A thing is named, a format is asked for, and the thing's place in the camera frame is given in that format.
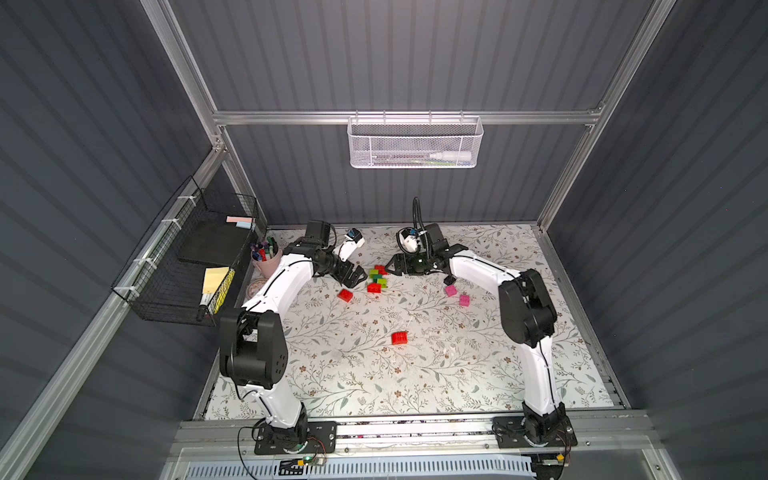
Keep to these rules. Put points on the black wire wall basket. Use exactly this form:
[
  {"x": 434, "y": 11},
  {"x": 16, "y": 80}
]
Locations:
[{"x": 185, "y": 268}]

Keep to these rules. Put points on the black notebook in basket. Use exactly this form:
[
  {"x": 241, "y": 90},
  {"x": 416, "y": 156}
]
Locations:
[{"x": 212, "y": 244}]

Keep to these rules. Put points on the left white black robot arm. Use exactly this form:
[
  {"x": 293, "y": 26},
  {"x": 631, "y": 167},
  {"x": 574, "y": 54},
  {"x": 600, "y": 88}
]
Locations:
[{"x": 253, "y": 352}]

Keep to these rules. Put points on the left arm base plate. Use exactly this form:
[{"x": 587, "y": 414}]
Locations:
[{"x": 317, "y": 437}]

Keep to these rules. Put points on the white wire mesh basket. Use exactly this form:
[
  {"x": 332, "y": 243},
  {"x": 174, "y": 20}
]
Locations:
[{"x": 405, "y": 141}]

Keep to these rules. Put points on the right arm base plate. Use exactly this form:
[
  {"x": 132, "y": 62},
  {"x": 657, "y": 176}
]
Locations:
[{"x": 520, "y": 431}]

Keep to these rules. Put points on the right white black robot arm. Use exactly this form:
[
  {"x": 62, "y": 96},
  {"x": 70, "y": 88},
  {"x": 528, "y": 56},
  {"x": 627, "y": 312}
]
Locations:
[{"x": 527, "y": 317}]

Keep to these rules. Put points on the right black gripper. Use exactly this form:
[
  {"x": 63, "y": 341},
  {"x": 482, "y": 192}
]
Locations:
[{"x": 399, "y": 263}]

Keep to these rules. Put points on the pink pen cup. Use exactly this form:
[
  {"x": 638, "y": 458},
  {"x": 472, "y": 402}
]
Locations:
[{"x": 265, "y": 256}]

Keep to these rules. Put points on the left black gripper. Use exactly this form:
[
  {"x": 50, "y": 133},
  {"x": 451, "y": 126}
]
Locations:
[{"x": 346, "y": 270}]

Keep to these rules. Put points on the red lego brick rounded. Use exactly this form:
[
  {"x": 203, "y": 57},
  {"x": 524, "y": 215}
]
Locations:
[{"x": 399, "y": 338}]

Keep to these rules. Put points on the yellow sticky note pad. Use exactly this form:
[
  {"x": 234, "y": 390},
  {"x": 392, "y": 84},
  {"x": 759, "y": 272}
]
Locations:
[{"x": 216, "y": 285}]

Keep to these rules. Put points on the white marker in basket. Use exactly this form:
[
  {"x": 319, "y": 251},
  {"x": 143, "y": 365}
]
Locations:
[{"x": 452, "y": 157}]

